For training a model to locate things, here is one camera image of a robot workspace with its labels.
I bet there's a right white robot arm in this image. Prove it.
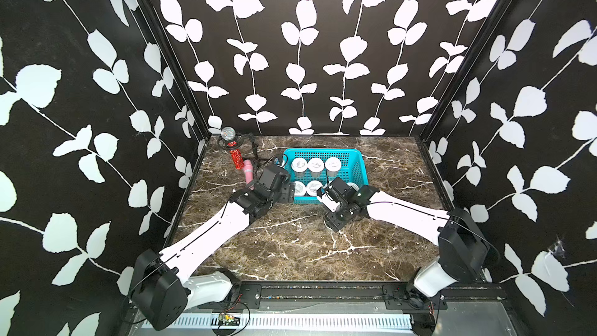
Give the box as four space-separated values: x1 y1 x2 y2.
315 177 494 308

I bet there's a white vented strip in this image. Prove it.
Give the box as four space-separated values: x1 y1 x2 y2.
166 314 413 333

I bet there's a teal plastic basket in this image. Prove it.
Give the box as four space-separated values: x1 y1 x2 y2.
284 148 368 187

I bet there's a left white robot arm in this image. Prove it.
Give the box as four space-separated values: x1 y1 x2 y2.
127 165 295 331

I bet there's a small circuit board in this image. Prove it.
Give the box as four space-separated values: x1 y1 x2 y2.
217 314 242 328

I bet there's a black mini tripod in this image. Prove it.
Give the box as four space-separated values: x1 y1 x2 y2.
237 133 277 170

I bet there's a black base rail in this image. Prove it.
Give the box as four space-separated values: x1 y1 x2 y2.
221 281 448 314

